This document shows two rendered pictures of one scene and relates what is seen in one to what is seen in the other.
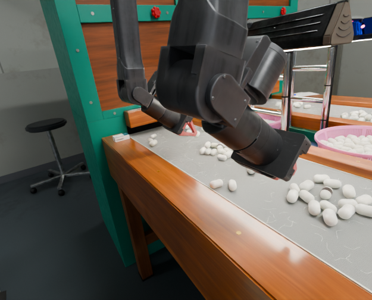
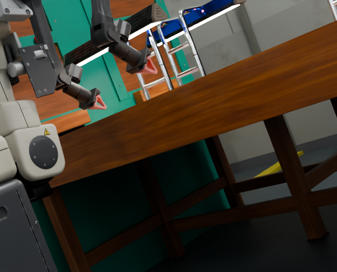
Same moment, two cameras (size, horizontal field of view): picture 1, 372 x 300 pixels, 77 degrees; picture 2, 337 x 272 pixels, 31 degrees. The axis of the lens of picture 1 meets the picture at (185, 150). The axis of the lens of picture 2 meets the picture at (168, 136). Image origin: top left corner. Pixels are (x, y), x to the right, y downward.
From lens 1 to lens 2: 1.84 m
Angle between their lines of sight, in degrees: 25
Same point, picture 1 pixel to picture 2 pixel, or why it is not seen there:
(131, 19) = (48, 35)
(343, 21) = (157, 10)
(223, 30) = (107, 18)
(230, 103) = (115, 35)
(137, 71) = (59, 63)
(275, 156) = (139, 58)
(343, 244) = not seen: hidden behind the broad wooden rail
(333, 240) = not seen: hidden behind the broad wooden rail
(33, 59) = not seen: outside the picture
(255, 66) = (119, 28)
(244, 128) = (123, 46)
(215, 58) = (107, 24)
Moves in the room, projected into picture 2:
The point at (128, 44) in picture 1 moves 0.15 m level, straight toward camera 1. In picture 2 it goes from (50, 49) to (60, 39)
